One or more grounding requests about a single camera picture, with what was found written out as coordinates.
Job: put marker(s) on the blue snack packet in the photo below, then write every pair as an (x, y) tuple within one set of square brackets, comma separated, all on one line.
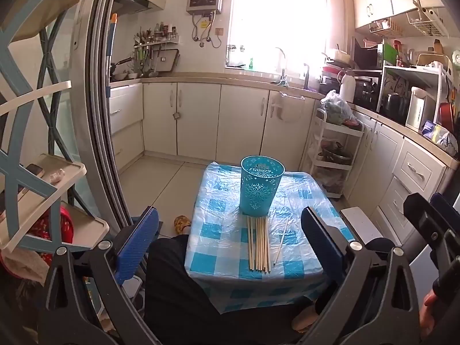
[(430, 129)]

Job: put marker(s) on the single wooden chopstick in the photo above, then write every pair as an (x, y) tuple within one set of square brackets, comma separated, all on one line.
[(280, 241)]

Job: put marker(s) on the dark smartphone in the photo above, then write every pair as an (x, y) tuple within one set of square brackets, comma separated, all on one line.
[(34, 170)]

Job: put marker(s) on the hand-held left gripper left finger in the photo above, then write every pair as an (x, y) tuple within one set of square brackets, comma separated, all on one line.
[(138, 244)]

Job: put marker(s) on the red printed bag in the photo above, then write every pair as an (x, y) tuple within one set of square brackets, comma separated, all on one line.
[(54, 227)]

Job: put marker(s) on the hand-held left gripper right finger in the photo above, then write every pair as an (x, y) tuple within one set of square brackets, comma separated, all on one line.
[(323, 244)]

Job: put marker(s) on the chrome faucet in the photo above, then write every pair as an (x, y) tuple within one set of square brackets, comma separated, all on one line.
[(283, 64)]

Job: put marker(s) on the black wok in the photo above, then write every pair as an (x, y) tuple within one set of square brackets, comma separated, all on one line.
[(120, 65)]

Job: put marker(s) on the teal cut-out plastic basket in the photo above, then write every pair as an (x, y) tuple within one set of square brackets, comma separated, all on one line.
[(257, 190)]

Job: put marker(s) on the wall utensil rack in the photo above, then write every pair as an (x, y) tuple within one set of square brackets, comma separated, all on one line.
[(154, 46)]

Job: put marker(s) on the cream base cabinets with drawers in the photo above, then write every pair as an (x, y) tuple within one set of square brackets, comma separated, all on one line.
[(395, 172)]

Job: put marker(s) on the white thermos jug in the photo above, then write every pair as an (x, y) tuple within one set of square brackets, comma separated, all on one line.
[(347, 88)]

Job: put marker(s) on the person's right hand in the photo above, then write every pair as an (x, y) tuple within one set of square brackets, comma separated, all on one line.
[(428, 312)]

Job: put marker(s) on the teal and cream shelf rack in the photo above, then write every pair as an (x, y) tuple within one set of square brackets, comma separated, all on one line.
[(21, 187)]

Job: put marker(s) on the white stool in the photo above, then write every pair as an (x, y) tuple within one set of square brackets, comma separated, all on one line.
[(357, 222)]

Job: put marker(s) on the white electric appliance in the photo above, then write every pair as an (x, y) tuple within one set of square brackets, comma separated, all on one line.
[(420, 109)]

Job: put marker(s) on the white hanging plastic bag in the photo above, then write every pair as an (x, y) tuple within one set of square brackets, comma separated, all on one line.
[(287, 109)]

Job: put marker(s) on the kitchen window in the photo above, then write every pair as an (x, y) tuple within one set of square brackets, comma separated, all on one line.
[(276, 21)]

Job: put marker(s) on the cream base cabinets under window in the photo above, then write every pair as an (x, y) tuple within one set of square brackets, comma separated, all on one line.
[(201, 118)]

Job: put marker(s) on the bundle of wooden chopsticks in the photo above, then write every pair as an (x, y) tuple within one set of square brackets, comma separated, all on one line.
[(258, 244)]

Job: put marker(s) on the metal mop pole orange tip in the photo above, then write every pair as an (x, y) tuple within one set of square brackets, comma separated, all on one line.
[(111, 43)]

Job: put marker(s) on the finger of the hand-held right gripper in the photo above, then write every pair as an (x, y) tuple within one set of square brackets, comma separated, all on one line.
[(420, 214), (445, 208)]

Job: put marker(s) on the blue checked plastic tablecloth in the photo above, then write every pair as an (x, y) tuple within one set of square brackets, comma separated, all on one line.
[(215, 244)]

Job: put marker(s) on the silver sliding door frame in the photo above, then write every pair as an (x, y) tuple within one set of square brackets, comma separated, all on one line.
[(90, 115)]

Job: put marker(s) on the metal pot with lid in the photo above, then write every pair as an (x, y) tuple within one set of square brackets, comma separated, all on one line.
[(336, 154)]

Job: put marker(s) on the white trolley cart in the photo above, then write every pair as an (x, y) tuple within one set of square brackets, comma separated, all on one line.
[(323, 167)]

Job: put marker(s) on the cream base cabinet under stove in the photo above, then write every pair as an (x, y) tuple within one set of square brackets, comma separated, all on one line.
[(124, 122)]

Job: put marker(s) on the plastic bag with greens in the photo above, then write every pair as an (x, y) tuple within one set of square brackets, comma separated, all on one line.
[(336, 109)]

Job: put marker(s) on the white countertop shelf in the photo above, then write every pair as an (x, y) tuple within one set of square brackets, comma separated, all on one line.
[(413, 73)]

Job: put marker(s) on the small white object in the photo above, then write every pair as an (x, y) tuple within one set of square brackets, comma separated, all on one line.
[(56, 176)]

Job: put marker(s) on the black countertop oven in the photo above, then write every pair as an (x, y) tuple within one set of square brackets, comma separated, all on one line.
[(366, 91)]

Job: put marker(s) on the yellow slipper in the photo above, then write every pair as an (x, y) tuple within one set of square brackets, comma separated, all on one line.
[(304, 319), (181, 224)]

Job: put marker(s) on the range hood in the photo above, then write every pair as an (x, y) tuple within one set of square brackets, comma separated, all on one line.
[(133, 1)]

